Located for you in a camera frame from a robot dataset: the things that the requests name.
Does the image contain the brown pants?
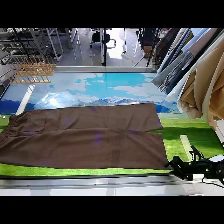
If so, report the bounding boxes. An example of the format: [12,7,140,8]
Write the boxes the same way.
[0,102,170,170]

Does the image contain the heap of clothes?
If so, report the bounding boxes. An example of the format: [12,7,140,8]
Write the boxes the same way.
[150,28,224,102]

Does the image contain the black cable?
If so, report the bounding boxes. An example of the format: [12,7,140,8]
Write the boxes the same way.
[201,175,224,189]

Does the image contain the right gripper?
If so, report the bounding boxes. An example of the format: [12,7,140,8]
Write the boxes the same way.
[164,155,195,182]

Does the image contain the silver frame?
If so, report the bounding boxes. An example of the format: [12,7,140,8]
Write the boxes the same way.
[0,174,224,197]

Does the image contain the beige garment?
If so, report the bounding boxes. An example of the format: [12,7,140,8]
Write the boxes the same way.
[177,39,224,132]

